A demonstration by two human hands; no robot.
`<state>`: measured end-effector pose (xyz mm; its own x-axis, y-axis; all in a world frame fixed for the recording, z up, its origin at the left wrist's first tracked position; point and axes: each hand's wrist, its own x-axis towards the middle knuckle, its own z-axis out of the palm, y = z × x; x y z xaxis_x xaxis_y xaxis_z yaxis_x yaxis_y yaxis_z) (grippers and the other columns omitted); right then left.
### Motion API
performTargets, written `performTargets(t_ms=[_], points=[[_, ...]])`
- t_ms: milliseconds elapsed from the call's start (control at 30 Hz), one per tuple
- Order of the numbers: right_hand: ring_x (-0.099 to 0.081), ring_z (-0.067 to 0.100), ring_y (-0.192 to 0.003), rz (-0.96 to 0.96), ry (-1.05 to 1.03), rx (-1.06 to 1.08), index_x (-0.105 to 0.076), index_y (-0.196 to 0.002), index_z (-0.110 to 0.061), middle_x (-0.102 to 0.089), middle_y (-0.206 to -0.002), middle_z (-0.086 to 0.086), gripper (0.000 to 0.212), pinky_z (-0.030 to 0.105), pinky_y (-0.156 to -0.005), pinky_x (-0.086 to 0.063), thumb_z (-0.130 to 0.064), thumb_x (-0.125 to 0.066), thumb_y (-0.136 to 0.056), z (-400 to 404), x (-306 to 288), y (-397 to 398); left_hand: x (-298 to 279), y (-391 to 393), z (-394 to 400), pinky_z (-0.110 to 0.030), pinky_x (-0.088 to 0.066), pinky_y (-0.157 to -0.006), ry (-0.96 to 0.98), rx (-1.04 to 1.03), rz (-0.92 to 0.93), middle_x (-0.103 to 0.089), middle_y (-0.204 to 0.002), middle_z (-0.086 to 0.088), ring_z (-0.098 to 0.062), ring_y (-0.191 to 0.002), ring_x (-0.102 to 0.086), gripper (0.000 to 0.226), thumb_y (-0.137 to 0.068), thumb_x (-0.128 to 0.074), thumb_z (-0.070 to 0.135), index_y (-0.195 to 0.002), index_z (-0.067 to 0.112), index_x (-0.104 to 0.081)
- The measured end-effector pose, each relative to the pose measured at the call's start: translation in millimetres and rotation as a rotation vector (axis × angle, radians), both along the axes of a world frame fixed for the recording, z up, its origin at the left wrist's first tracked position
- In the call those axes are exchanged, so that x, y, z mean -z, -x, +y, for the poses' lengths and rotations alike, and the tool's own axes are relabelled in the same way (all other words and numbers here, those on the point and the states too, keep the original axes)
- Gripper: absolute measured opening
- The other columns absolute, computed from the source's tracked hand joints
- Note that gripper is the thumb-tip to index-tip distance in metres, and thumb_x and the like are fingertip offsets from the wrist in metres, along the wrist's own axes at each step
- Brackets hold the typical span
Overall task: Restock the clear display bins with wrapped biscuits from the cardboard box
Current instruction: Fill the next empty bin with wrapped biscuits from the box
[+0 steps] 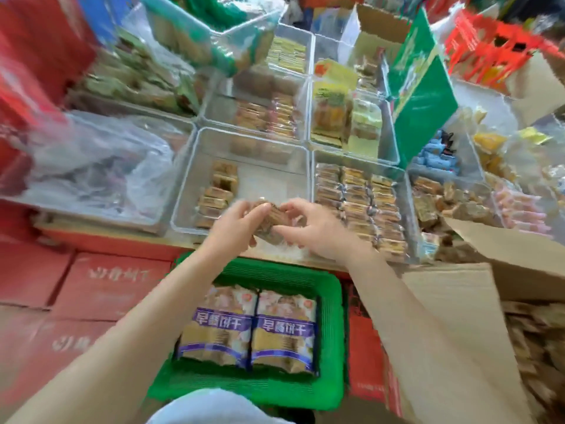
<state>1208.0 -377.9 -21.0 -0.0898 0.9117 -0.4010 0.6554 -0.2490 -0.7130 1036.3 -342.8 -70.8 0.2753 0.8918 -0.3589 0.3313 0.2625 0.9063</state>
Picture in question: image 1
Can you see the purple banded snack bag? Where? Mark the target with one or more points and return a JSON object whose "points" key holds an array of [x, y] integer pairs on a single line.
{"points": [[284, 331], [218, 324]]}

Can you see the pile of yellow green packets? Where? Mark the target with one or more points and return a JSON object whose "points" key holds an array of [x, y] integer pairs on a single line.
{"points": [[348, 121]]}

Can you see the pile of pink snack packets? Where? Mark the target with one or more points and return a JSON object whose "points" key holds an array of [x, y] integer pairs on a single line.
{"points": [[523, 211]]}

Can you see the large open cardboard box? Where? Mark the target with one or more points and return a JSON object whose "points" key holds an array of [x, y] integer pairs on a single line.
{"points": [[507, 260]]}

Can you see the person's left hand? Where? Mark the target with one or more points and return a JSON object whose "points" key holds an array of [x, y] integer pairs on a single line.
{"points": [[229, 231]]}

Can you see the tall red carton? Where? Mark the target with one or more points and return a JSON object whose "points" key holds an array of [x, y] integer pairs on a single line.
{"points": [[35, 66]]}

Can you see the person's left fingers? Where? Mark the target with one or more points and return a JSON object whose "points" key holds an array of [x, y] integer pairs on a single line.
{"points": [[256, 214]]}

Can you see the person's right thumb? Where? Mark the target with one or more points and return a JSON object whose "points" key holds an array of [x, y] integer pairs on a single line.
{"points": [[289, 233]]}

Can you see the person's left forearm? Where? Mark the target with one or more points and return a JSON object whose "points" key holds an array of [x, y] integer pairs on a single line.
{"points": [[132, 344]]}

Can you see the pile of brown snack pieces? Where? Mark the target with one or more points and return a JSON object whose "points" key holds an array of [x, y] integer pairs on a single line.
{"points": [[450, 203]]}

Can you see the pile of tan snack packets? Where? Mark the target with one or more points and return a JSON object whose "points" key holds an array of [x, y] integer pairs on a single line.
{"points": [[538, 353]]}

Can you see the person's right forearm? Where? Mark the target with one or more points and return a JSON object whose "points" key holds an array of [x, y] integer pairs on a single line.
{"points": [[423, 339]]}

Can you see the person's right hand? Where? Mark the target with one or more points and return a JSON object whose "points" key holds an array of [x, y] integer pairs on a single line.
{"points": [[324, 236]]}

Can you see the white garment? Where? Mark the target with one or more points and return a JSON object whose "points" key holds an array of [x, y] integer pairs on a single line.
{"points": [[212, 408]]}

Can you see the rows of brown striped packets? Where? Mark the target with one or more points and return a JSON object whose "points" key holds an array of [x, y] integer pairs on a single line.
{"points": [[362, 203]]}

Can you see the stack of pale yellow packets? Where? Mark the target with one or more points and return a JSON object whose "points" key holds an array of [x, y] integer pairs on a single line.
{"points": [[287, 55]]}

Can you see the small open cardboard box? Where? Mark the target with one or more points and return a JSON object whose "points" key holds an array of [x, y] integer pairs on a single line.
{"points": [[375, 35]]}

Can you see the green plastic basket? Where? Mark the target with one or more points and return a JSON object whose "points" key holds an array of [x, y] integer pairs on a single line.
{"points": [[329, 331]]}

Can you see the crumpled clear plastic bag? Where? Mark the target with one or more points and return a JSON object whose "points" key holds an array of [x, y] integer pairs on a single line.
{"points": [[101, 163]]}

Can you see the row of brown snack packets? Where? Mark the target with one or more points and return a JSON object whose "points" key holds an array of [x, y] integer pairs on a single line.
{"points": [[216, 194]]}

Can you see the handful of brown snack packets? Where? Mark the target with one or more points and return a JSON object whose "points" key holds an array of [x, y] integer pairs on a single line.
{"points": [[276, 221]]}

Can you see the stack of orange snack packets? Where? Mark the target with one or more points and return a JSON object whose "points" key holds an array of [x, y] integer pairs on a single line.
{"points": [[267, 116]]}

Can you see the large clear plastic bin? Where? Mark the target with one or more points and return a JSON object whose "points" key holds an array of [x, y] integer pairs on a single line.
{"points": [[181, 141]]}

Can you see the pile of blue snack packets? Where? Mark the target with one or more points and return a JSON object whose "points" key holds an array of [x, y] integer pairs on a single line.
{"points": [[435, 156]]}

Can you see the green carton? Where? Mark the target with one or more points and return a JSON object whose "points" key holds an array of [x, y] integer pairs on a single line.
{"points": [[419, 97]]}

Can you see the red plastic crate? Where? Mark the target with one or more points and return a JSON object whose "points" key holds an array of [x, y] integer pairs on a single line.
{"points": [[481, 48]]}

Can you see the pile of yellow snack packets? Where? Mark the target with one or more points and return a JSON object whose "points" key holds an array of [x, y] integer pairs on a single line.
{"points": [[490, 150]]}

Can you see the pile of green snack packets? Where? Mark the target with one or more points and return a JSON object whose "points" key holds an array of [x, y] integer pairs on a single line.
{"points": [[137, 79]]}

